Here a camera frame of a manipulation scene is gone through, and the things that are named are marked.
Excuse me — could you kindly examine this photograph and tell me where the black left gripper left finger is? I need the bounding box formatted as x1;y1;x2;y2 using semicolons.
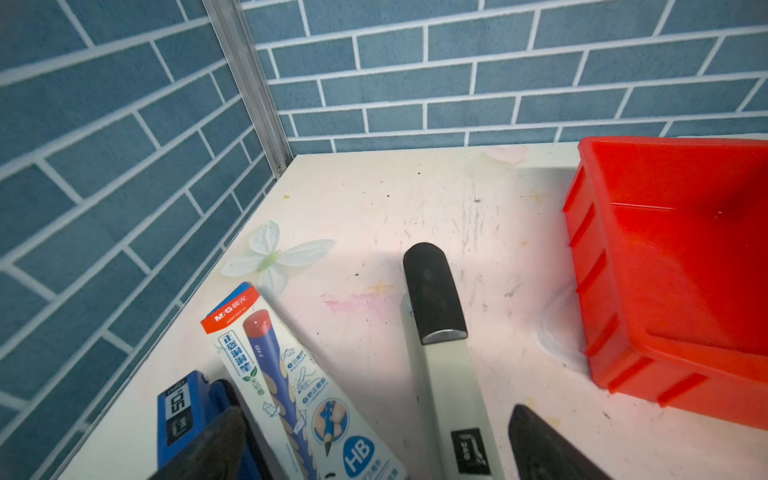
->
150;406;246;480

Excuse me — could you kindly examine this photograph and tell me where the blue staples box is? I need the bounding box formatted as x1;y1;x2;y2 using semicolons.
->
156;371;272;480

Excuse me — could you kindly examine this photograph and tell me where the white pencil box HB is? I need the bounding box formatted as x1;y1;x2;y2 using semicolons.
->
201;282;409;480

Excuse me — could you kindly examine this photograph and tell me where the white stapler black grip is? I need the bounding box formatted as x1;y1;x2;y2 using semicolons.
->
402;242;504;479

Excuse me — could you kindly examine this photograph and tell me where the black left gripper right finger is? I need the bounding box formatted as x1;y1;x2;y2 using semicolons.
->
508;404;610;480

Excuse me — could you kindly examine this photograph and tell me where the red plastic bin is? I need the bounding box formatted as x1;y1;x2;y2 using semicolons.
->
563;136;767;429

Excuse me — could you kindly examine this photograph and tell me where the aluminium corner post left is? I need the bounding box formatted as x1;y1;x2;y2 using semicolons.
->
203;0;294;178

